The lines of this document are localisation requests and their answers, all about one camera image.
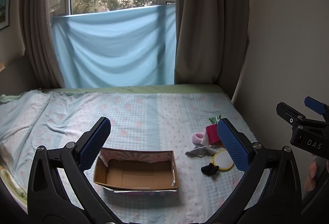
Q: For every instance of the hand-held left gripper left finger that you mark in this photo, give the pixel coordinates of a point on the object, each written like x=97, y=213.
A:
x=93, y=141

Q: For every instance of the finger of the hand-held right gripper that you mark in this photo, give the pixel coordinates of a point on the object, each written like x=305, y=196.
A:
x=314, y=105
x=289, y=113

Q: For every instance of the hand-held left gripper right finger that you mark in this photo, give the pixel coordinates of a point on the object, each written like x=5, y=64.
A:
x=232, y=144

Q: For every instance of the yellow-rimmed round white puff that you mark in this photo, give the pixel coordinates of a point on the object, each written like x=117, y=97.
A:
x=223, y=161

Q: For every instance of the magenta zip pouch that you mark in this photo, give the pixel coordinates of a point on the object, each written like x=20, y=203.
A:
x=212, y=135

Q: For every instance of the white cloth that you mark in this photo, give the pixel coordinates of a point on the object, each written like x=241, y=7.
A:
x=201, y=150

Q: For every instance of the fuzzy pink scrunchie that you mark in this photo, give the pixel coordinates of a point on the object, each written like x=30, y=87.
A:
x=198, y=136

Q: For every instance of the cardboard box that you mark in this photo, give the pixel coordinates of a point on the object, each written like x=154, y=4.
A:
x=138, y=175

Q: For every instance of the person's right hand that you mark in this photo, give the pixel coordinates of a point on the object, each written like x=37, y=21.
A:
x=311, y=175

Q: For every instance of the green snack packet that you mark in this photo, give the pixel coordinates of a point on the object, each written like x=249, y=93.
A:
x=214, y=120

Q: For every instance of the black scrunchie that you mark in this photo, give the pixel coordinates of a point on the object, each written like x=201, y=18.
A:
x=209, y=169

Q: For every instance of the checked floral bed blanket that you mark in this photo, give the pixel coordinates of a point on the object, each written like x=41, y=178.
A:
x=141, y=121

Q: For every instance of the pale green bed sheet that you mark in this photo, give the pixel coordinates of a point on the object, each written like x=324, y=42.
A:
x=133, y=89

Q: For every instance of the green floral cloth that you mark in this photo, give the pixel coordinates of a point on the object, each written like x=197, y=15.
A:
x=12, y=188

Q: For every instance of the light blue hanging sheet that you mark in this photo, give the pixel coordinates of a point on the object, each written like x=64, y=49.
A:
x=113, y=46

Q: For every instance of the beige curtain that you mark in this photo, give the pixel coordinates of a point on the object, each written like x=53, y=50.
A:
x=208, y=20
x=38, y=20

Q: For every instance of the framed wall picture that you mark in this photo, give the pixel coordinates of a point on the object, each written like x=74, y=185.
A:
x=4, y=6

